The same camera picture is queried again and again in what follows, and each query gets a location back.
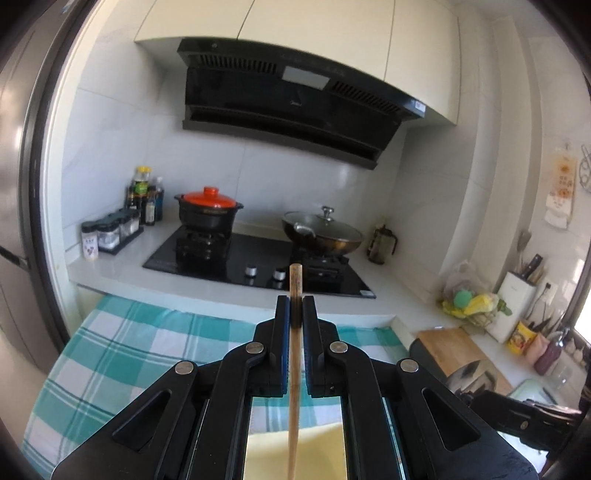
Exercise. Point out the dark glass french press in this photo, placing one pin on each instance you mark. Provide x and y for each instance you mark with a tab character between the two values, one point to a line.
382	246

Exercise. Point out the spice jar rack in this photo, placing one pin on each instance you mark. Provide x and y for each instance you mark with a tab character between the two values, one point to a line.
117	230

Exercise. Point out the light green tray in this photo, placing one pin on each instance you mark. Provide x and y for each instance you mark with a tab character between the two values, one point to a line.
530	389

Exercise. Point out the sauce bottles group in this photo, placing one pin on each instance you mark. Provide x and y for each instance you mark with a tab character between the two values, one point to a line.
145	195

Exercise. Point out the wire trivet on wall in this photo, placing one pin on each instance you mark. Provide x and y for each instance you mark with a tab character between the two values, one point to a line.
584	171

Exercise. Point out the wooden chopstick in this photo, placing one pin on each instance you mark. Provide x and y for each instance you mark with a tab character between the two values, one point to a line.
294	366

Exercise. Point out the grey double-door refrigerator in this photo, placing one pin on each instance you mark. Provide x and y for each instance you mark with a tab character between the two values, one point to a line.
25	320

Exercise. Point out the plastic bag with produce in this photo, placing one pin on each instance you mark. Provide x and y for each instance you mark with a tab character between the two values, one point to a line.
465	297

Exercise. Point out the teal white plaid tablecloth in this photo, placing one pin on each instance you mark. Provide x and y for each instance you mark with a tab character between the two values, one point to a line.
124	346

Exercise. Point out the black clay pot red lid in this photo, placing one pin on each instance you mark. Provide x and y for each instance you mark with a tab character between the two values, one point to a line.
207	211

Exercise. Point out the black gas stove top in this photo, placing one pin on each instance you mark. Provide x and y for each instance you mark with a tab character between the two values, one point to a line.
252	261

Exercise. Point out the steel fork on tray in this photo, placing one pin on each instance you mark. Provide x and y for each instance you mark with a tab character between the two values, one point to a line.
548	396

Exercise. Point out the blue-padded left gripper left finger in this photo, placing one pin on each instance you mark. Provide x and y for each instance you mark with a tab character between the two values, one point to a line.
193	421

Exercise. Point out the black mat under board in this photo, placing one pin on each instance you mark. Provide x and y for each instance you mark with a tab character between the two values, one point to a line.
419	352

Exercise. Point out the white knife block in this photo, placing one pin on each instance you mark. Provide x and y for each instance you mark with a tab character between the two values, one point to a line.
518	295

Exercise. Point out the wooden cutting board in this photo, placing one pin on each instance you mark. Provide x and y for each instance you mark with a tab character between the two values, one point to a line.
453	348

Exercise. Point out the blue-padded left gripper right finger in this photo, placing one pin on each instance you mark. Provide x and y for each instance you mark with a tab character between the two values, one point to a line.
402	422

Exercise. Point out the purple soap bottle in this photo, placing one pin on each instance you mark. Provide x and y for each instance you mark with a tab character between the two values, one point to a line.
552	352

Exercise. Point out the yellow snack packet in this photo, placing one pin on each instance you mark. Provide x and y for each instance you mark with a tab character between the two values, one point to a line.
520	339

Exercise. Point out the black range hood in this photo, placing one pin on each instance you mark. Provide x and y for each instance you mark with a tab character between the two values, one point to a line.
291	98

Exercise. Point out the wall calendar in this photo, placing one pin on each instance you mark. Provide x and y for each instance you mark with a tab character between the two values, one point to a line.
560	197

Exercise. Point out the white spice jar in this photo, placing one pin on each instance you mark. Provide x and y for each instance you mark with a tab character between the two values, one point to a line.
89	240

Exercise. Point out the wok with glass lid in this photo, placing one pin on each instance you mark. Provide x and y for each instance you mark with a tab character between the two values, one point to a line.
320	234

